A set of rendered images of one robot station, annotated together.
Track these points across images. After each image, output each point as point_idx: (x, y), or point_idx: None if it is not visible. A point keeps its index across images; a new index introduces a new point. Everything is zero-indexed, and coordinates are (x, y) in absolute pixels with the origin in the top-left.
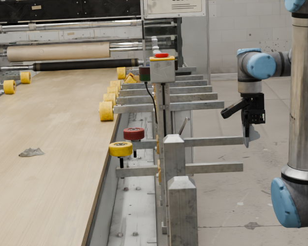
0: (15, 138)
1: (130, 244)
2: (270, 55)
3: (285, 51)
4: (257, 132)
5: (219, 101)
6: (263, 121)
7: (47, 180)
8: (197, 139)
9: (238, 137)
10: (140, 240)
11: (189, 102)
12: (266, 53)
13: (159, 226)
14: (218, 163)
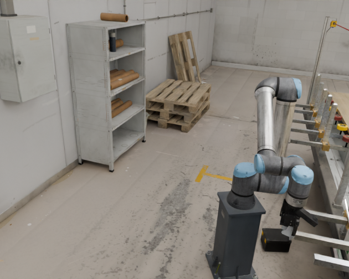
0: None
1: None
2: (289, 155)
3: (276, 156)
4: (282, 231)
5: (319, 256)
6: (281, 214)
7: None
8: (334, 238)
9: (299, 231)
10: None
11: None
12: (292, 158)
13: (343, 211)
14: (315, 212)
